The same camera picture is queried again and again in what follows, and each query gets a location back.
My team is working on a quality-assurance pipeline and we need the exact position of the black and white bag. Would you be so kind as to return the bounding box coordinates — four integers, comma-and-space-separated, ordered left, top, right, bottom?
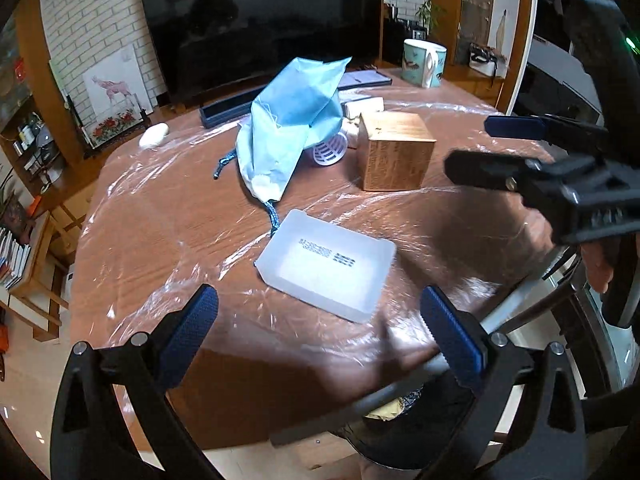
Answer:
469, 42, 501, 79

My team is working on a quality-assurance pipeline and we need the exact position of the red flower picture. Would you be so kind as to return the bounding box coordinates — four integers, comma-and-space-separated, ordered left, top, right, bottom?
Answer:
80, 110, 146, 150

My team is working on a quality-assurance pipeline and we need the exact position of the glass door cabinet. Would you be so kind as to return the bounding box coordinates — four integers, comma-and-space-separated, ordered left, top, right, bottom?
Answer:
457, 0, 521, 66

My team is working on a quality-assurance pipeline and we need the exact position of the wooden bookshelf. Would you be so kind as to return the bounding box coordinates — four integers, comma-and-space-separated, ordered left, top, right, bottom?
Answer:
0, 95, 71, 196

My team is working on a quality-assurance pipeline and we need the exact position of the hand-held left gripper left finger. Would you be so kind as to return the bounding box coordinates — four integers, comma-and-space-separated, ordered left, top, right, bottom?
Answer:
50, 284, 221, 480

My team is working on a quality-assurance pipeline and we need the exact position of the person's right hand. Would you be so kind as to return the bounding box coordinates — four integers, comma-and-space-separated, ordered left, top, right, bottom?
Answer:
581, 241, 617, 295

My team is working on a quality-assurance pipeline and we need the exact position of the blue drawstring cloth bag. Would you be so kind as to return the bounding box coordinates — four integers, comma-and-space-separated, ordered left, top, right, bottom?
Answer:
212, 56, 352, 237

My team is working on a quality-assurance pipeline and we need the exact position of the small white carton box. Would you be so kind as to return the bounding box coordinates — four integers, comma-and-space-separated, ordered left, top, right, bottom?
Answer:
341, 97, 385, 120

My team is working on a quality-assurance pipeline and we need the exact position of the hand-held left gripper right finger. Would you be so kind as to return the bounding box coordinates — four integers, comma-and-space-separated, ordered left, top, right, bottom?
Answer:
419, 285, 588, 480

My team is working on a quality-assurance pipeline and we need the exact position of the purple hair roller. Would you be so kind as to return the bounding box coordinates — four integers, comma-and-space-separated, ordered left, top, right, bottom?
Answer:
311, 130, 348, 167

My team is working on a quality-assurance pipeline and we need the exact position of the clear plastic table cover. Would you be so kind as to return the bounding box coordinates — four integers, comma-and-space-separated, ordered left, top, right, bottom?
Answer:
82, 80, 556, 361

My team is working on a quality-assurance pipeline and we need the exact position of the white plastic flat box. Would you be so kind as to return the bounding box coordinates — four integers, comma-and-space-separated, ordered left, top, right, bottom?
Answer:
255, 208, 397, 324

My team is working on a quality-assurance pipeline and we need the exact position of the black trash bin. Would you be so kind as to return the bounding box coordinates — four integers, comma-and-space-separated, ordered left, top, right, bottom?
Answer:
330, 375, 481, 480

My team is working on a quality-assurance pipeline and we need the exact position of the dark notebook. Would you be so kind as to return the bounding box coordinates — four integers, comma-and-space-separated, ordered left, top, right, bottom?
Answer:
336, 70, 393, 91

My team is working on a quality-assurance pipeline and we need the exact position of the wooden stool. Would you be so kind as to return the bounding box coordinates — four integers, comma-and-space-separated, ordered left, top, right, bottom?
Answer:
10, 210, 76, 346

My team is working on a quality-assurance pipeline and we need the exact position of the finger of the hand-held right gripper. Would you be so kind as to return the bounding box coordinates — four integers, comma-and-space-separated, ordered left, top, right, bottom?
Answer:
444, 149, 556, 208
485, 114, 608, 161

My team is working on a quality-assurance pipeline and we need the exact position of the black television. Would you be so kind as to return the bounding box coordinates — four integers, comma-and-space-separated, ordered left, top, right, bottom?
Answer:
139, 0, 383, 108

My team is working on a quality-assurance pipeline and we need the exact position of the teal and white mug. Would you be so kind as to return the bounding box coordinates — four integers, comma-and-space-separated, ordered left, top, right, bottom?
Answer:
402, 39, 447, 88

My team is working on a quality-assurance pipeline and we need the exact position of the row of books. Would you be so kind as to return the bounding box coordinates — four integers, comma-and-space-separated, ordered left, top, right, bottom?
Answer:
0, 225, 36, 291

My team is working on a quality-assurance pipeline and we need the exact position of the green potted plant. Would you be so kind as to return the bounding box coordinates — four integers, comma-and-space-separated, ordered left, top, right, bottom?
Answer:
415, 0, 446, 36

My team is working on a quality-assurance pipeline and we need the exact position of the wooden box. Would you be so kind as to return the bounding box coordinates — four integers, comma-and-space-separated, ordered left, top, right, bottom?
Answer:
356, 111, 436, 192

